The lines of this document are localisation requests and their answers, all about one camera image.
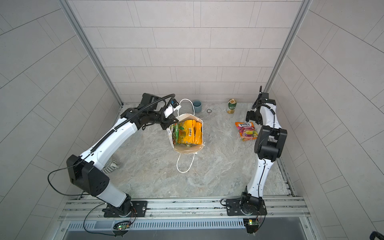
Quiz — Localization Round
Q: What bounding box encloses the pink candy snack bag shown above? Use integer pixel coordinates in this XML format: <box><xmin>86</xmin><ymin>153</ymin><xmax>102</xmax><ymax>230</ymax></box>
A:
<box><xmin>235</xmin><ymin>122</ymin><xmax>258</xmax><ymax>142</ymax></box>

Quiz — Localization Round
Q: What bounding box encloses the yellow candy snack bag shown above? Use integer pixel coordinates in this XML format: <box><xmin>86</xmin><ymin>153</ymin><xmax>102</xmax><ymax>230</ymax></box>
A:
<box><xmin>179</xmin><ymin>120</ymin><xmax>195</xmax><ymax>145</ymax></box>

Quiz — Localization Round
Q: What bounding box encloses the white printed paper bag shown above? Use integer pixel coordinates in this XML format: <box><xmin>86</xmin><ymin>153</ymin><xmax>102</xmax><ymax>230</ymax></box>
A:
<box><xmin>167</xmin><ymin>99</ymin><xmax>205</xmax><ymax>164</ymax></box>

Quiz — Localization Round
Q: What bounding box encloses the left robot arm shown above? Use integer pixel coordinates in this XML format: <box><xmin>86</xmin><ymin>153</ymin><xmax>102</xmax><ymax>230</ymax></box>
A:
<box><xmin>67</xmin><ymin>93</ymin><xmax>179</xmax><ymax>217</ymax></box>

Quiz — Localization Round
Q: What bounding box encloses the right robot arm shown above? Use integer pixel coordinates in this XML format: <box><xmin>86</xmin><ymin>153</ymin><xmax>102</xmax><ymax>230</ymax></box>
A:
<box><xmin>240</xmin><ymin>88</ymin><xmax>288</xmax><ymax>215</ymax></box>

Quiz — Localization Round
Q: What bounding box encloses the green snack bag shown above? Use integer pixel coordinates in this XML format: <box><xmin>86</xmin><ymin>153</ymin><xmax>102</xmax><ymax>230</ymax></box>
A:
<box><xmin>170</xmin><ymin>123</ymin><xmax>180</xmax><ymax>145</ymax></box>

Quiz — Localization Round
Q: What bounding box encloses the green beverage can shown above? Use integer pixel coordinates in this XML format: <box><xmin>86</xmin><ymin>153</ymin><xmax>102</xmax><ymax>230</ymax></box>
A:
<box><xmin>227</xmin><ymin>99</ymin><xmax>237</xmax><ymax>114</ymax></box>

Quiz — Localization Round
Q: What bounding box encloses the teal ceramic cup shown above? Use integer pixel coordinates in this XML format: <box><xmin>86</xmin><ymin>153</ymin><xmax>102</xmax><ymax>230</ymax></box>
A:
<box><xmin>193</xmin><ymin>100</ymin><xmax>202</xmax><ymax>114</ymax></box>

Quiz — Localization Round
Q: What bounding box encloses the right controller board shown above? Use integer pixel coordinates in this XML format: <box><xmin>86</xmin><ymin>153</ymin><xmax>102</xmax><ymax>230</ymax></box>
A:
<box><xmin>243</xmin><ymin>219</ymin><xmax>260</xmax><ymax>234</ymax></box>

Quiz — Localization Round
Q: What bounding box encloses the controller board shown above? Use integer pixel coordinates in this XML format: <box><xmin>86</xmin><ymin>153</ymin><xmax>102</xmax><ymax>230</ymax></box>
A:
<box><xmin>243</xmin><ymin>219</ymin><xmax>260</xmax><ymax>234</ymax></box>
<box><xmin>113</xmin><ymin>221</ymin><xmax>132</xmax><ymax>231</ymax></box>

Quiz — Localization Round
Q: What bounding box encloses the left controller board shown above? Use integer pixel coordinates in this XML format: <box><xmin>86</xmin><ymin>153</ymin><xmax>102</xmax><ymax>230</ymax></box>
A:
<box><xmin>113</xmin><ymin>221</ymin><xmax>132</xmax><ymax>231</ymax></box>

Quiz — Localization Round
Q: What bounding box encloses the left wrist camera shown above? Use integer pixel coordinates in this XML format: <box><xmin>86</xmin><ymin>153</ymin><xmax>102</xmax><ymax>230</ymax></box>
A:
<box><xmin>164</xmin><ymin>99</ymin><xmax>181</xmax><ymax>118</ymax></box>

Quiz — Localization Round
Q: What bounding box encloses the left black cable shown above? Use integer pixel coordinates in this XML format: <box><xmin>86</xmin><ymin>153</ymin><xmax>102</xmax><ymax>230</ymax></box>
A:
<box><xmin>47</xmin><ymin>163</ymin><xmax>91</xmax><ymax>197</ymax></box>

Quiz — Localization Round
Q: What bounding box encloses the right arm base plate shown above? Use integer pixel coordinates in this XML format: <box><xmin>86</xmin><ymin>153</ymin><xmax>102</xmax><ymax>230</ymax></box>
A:
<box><xmin>221</xmin><ymin>199</ymin><xmax>268</xmax><ymax>216</ymax></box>

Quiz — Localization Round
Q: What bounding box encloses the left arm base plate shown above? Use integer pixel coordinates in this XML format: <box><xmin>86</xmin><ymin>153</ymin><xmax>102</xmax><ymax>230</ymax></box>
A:
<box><xmin>102</xmin><ymin>201</ymin><xmax>148</xmax><ymax>218</ymax></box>

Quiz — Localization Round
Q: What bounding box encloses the aluminium mounting rail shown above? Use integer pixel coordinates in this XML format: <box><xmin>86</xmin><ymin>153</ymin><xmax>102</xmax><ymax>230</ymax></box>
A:
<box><xmin>59</xmin><ymin>196</ymin><xmax>310</xmax><ymax>221</ymax></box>

